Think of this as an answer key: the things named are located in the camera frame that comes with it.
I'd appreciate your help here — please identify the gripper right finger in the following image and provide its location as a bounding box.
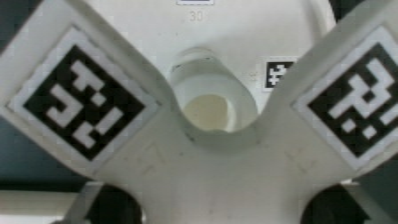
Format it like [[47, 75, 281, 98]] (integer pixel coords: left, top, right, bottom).
[[301, 182, 391, 224]]

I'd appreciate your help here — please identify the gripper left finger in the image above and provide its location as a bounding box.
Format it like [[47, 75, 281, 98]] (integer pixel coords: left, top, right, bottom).
[[59, 181, 143, 224]]

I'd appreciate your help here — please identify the white cross-shaped table base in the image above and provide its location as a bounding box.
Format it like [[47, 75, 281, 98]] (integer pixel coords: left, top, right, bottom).
[[0, 0, 398, 224]]

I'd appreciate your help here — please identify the white cylindrical table leg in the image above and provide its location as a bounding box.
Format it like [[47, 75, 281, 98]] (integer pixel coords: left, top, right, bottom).
[[169, 48, 258, 132]]

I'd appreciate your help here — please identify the white round table top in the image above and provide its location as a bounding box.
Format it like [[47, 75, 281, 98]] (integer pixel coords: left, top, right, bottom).
[[86, 0, 336, 106]]

